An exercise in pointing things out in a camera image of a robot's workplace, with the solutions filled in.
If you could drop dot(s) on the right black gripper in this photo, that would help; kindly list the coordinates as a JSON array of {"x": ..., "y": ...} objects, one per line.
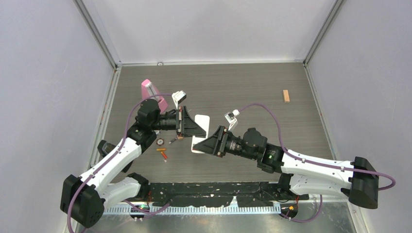
[{"x": 216, "y": 144}]

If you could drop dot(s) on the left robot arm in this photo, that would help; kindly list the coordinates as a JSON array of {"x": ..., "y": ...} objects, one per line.
[{"x": 84, "y": 198}]

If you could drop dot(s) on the wooden block far right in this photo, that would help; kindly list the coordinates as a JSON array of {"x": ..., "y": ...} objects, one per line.
[{"x": 286, "y": 96}]

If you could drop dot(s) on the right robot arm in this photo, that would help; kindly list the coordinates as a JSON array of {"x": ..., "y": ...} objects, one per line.
[{"x": 300, "y": 174}]

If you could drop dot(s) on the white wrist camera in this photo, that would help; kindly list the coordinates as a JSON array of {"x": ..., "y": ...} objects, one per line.
[
  {"x": 178, "y": 97},
  {"x": 231, "y": 118}
]

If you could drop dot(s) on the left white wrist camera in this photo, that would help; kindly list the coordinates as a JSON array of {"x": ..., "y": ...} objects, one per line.
[{"x": 178, "y": 97}]

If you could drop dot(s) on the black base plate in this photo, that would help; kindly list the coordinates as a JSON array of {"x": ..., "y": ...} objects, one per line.
[{"x": 219, "y": 194}]

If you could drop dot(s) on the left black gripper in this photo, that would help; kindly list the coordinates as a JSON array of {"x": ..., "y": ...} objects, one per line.
[{"x": 190, "y": 127}]

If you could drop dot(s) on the pink metronome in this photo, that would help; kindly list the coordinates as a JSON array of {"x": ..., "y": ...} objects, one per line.
[{"x": 148, "y": 89}]

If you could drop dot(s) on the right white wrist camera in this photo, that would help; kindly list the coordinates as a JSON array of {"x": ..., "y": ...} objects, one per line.
[{"x": 231, "y": 118}]

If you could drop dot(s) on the round poker chip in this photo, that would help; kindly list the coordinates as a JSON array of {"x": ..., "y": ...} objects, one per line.
[{"x": 160, "y": 142}]

